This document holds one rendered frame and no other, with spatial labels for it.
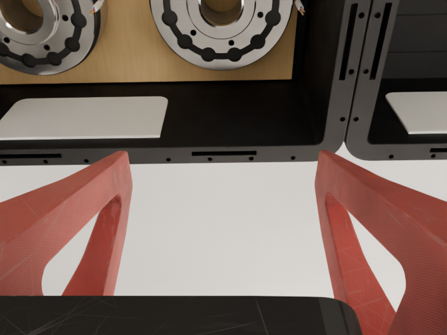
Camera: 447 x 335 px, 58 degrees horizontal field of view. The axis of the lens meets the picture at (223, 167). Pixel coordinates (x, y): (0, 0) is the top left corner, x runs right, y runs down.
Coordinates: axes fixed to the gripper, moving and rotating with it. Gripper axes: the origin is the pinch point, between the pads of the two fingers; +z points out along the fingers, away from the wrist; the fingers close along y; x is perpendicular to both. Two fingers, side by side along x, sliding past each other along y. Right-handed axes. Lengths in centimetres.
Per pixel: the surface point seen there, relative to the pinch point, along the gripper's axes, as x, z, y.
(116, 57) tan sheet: 4.8, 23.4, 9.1
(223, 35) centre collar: 1.7, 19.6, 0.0
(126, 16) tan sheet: 1.4, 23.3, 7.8
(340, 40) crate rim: -0.1, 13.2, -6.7
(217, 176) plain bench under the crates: 27.7, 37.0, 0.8
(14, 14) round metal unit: 0.7, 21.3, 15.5
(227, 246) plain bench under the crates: 43, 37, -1
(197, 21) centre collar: 0.7, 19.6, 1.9
